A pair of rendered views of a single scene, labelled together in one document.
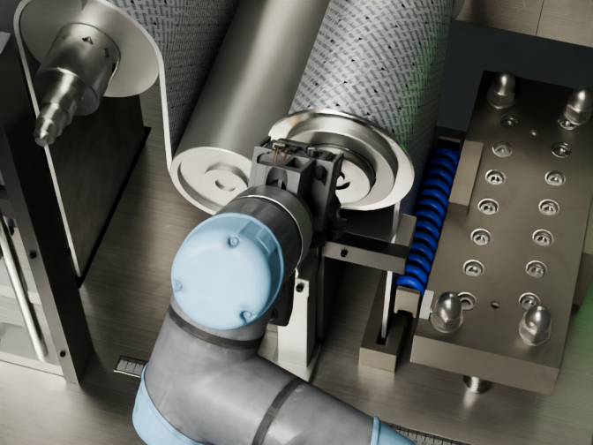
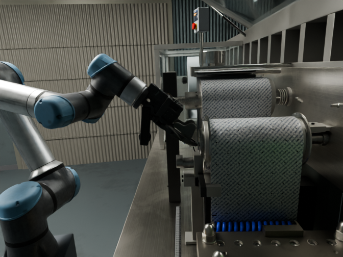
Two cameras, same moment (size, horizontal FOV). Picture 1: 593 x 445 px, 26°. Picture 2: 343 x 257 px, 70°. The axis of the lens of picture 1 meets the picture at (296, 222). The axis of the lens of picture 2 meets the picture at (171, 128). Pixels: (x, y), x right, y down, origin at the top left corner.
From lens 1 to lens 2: 1.15 m
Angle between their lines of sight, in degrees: 71
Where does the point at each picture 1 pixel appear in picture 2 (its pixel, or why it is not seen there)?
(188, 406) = not seen: hidden behind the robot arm
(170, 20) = (212, 96)
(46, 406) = (161, 199)
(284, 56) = not seen: hidden behind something
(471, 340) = (202, 248)
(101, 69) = (191, 97)
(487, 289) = (231, 249)
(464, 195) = (269, 229)
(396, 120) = (220, 131)
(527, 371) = not seen: outside the picture
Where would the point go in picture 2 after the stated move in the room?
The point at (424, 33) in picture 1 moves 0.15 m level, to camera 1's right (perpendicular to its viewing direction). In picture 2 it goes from (268, 130) to (313, 147)
